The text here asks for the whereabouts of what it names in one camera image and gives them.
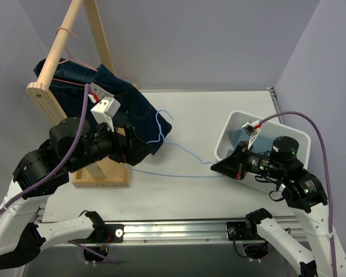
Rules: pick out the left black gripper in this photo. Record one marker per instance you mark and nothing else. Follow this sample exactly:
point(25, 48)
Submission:
point(128, 145)

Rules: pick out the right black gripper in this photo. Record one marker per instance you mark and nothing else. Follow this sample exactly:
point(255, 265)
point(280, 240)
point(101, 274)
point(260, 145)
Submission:
point(240, 161)

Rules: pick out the light blue wire hanger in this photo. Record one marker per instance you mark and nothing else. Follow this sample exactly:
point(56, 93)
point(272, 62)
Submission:
point(166, 150)

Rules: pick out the pink wire hanger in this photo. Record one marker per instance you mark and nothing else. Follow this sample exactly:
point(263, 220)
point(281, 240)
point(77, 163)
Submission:
point(71, 57)

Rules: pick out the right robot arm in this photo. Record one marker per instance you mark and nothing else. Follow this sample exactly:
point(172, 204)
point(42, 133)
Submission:
point(304, 195)

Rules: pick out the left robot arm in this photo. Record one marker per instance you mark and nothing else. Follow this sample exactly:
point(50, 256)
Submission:
point(72, 145)

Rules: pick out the white plastic basket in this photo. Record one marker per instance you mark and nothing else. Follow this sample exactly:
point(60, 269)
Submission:
point(288, 157)

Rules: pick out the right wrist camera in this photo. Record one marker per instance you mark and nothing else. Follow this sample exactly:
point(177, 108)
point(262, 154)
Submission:
point(252, 129)

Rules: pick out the aluminium mounting rail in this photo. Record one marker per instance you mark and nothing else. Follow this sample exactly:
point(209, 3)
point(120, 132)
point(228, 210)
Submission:
point(190, 231)

